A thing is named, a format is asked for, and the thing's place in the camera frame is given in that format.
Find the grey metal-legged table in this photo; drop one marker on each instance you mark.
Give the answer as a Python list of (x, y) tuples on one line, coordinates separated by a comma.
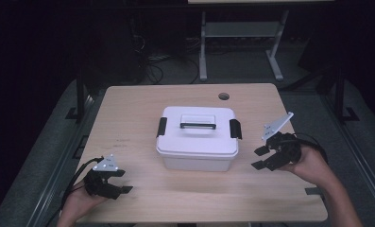
[(238, 29)]

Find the black metal stand post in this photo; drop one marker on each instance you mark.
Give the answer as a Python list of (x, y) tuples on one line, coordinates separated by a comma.
[(80, 97), (340, 97)]

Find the white plastic storage box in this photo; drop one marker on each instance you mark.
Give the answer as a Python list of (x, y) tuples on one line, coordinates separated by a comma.
[(196, 164)]

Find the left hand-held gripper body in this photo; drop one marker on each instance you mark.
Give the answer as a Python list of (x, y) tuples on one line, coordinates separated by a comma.
[(98, 187)]

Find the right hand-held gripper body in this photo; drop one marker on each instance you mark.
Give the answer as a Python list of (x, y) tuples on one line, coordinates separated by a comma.
[(286, 149)]

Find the person's left hand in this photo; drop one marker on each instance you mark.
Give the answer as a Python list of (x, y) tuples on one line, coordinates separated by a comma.
[(75, 208)]

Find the dark table edge bracket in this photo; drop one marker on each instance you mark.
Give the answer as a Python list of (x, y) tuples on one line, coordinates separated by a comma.
[(313, 191)]

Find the person's right hand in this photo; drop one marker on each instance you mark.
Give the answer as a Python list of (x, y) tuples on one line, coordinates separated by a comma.
[(312, 168)]

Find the aluminium frame rail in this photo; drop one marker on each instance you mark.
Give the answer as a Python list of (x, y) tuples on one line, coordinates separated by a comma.
[(353, 151), (65, 151)]

